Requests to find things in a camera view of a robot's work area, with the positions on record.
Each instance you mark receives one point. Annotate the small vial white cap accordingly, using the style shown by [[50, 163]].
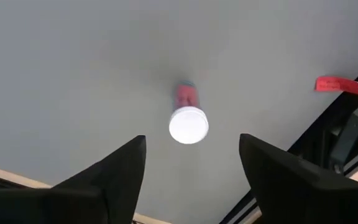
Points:
[[188, 124]]

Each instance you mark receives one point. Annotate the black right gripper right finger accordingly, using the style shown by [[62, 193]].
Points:
[[278, 180]]

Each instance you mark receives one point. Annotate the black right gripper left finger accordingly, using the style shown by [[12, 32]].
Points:
[[120, 174]]

